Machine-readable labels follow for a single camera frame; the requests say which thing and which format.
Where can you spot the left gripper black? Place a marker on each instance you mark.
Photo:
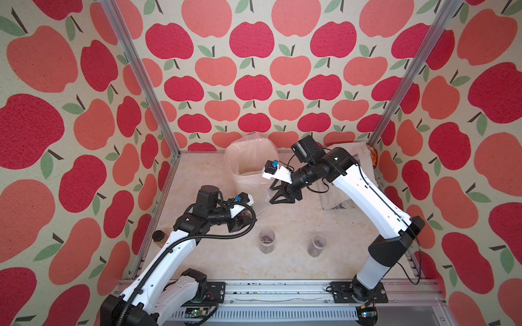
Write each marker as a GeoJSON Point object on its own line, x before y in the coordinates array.
{"type": "Point", "coordinates": [237, 225]}

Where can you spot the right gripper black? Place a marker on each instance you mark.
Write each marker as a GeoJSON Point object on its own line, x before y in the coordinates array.
{"type": "Point", "coordinates": [285, 191]}

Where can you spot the tall clear jar of rosebuds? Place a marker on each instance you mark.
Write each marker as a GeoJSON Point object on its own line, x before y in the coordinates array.
{"type": "Point", "coordinates": [262, 203]}

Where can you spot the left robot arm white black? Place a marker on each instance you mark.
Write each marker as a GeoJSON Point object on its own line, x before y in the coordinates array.
{"type": "Point", "coordinates": [151, 299]}

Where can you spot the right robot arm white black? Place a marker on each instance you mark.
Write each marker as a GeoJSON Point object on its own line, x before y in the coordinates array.
{"type": "Point", "coordinates": [397, 229]}

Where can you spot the cream trash bin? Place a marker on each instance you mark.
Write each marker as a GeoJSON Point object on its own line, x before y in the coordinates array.
{"type": "Point", "coordinates": [248, 171]}

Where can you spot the left clear jar of rosebuds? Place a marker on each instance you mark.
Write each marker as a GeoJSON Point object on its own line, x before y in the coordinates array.
{"type": "Point", "coordinates": [266, 241]}

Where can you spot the white Monet tote bag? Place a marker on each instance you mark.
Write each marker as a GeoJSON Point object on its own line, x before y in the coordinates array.
{"type": "Point", "coordinates": [346, 191]}

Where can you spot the pink plastic bin liner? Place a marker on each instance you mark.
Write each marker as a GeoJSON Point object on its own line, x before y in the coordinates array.
{"type": "Point", "coordinates": [248, 163]}

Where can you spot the right clear jar of rosebuds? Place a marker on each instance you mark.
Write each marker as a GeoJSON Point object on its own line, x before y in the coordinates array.
{"type": "Point", "coordinates": [316, 245]}

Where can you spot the brown jar black lid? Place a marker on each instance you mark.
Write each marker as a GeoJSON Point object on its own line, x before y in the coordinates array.
{"type": "Point", "coordinates": [160, 237]}

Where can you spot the orange snack packet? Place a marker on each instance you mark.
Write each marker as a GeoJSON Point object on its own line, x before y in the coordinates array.
{"type": "Point", "coordinates": [374, 155]}

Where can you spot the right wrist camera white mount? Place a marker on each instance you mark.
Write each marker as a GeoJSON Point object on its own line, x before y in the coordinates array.
{"type": "Point", "coordinates": [277, 170]}

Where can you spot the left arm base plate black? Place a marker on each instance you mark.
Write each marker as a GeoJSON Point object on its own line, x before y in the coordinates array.
{"type": "Point", "coordinates": [213, 293]}

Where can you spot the aluminium front rail frame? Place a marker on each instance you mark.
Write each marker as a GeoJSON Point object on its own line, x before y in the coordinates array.
{"type": "Point", "coordinates": [306, 302]}

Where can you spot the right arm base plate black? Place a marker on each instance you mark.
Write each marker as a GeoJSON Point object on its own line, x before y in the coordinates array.
{"type": "Point", "coordinates": [343, 293]}

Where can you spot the right aluminium corner post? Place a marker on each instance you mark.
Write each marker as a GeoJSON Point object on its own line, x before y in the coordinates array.
{"type": "Point", "coordinates": [442, 19]}

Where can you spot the aluminium corner post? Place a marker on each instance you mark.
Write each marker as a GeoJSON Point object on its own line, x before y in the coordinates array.
{"type": "Point", "coordinates": [442, 19]}
{"type": "Point", "coordinates": [117, 22]}

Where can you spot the left aluminium corner post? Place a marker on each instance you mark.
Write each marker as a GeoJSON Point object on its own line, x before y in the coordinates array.
{"type": "Point", "coordinates": [117, 22]}

